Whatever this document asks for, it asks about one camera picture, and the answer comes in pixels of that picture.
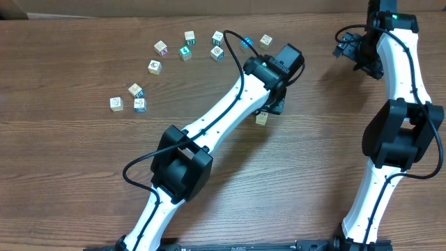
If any wooden block blue C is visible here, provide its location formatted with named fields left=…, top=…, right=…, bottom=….
left=128, top=83, right=144, bottom=98

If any wooden block letter I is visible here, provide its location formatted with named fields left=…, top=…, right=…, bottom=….
left=257, top=112, right=268, bottom=118

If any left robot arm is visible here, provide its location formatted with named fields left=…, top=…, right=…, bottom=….
left=114, top=44, right=305, bottom=250

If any wooden block blue side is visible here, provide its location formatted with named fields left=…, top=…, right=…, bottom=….
left=210, top=45, right=224, bottom=61

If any wooden block orange top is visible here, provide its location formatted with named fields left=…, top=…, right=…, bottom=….
left=148, top=60, right=162, bottom=75

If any wooden block blue T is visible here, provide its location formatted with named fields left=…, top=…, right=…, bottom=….
left=134, top=98, right=147, bottom=112

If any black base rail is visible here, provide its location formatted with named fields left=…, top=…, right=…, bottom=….
left=83, top=238, right=394, bottom=251

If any wooden block yellow top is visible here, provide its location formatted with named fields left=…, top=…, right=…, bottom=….
left=255, top=116, right=267, bottom=126

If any wooden block green N side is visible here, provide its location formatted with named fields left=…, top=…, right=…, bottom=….
left=184, top=31, right=196, bottom=45

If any wooden block yellow side far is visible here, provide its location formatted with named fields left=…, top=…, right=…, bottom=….
left=259, top=34, right=272, bottom=50

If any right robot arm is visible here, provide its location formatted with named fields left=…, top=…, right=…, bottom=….
left=328, top=0, right=445, bottom=250

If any wooden block blue top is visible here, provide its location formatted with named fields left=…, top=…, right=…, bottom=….
left=240, top=37, right=253, bottom=50

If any wooden block green 4 top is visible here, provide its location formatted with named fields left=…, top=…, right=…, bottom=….
left=178, top=45, right=192, bottom=61

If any wooden block yellow side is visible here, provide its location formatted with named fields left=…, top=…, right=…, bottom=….
left=259, top=34, right=272, bottom=50
left=109, top=97, right=124, bottom=112

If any wooden block red X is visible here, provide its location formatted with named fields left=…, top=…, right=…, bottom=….
left=154, top=40, right=168, bottom=56

